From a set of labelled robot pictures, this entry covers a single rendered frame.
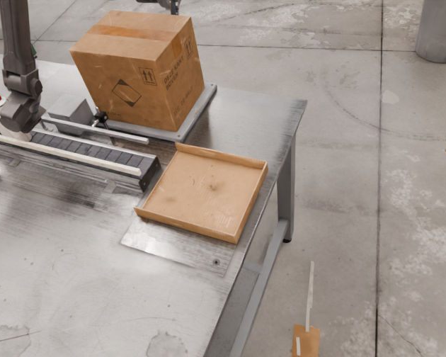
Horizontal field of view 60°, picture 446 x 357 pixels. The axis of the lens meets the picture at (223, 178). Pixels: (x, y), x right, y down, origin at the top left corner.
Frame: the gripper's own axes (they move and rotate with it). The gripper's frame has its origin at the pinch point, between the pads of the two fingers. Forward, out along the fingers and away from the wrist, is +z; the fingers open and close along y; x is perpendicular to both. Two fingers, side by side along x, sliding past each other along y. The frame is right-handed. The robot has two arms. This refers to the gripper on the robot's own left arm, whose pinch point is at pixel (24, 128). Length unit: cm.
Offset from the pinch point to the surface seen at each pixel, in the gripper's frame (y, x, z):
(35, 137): -1.9, 3.2, 4.9
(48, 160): 5.1, 12.0, -1.4
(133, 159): -2.1, 33.0, -19.3
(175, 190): 2, 48, -25
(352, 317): -13, 145, 3
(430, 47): -205, 148, -17
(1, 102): 0.5, -7.9, -7.3
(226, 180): -6, 58, -33
